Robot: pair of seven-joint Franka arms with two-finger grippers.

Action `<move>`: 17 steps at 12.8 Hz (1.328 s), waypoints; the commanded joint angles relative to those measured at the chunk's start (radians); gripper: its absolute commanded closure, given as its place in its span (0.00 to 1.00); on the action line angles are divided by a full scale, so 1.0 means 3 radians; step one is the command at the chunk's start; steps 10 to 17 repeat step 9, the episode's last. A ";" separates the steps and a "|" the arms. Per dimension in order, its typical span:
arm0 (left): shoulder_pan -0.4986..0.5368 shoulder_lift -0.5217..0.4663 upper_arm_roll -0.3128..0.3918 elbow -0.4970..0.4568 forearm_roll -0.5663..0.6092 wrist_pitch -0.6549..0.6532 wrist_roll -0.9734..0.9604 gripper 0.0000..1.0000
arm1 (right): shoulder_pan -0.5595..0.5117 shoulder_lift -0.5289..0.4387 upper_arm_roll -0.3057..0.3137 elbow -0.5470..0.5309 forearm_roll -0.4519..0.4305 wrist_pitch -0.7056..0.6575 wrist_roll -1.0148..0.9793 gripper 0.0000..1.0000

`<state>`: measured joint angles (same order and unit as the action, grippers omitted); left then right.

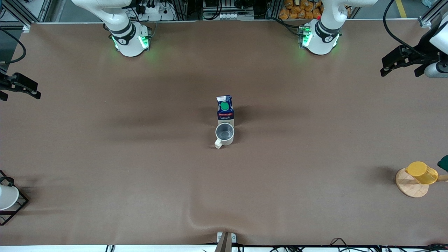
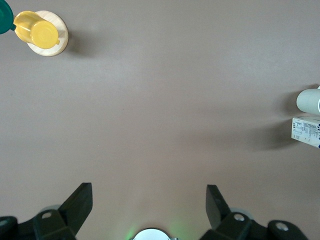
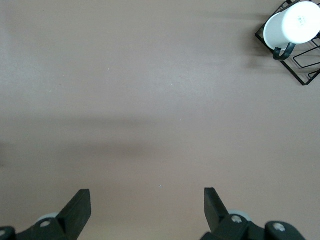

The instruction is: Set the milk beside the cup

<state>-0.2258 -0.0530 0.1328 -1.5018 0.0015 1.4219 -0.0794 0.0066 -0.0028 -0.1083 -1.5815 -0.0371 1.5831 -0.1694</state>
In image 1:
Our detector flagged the blue milk carton green cap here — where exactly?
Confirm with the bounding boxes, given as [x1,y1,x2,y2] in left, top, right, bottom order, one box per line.
[216,94,235,127]

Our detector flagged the grey mug with handle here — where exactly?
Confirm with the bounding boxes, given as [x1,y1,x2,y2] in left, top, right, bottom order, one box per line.
[214,122,235,149]

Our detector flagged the yellow plastic cup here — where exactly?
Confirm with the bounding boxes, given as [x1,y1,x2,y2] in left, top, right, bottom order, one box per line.
[405,161,439,185]

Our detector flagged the pile of orange buns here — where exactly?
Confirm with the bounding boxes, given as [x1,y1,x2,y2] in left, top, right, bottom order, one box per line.
[279,0,323,20]

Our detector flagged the wooden mug tree stand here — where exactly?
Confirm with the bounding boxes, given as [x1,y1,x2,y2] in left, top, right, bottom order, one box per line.
[395,167,448,198]

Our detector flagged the white power strip black plugs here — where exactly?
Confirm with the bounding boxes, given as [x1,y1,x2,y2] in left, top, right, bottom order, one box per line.
[135,0,175,21]

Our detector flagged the aluminium frame profile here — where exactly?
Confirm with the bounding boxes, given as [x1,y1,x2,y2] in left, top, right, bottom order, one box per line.
[0,0,48,33]
[418,0,448,28]

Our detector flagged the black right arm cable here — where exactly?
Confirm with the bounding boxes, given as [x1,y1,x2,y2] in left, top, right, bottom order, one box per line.
[0,27,27,65]

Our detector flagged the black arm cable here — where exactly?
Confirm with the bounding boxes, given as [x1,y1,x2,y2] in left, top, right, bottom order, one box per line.
[0,27,27,65]
[383,0,420,55]

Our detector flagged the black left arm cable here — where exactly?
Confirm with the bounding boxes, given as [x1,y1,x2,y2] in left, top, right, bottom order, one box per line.
[383,0,420,55]

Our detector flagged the black wire rack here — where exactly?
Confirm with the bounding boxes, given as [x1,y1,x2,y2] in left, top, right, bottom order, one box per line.
[0,170,29,226]

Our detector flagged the black floor cable bundle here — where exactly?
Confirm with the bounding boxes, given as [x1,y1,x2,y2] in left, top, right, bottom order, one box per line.
[238,237,448,252]

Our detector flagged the metal table clamp bracket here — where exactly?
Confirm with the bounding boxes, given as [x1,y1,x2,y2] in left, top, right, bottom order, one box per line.
[217,232,237,244]

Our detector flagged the grey camera stand pole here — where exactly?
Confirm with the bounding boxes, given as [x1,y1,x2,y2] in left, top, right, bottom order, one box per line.
[215,232,232,252]

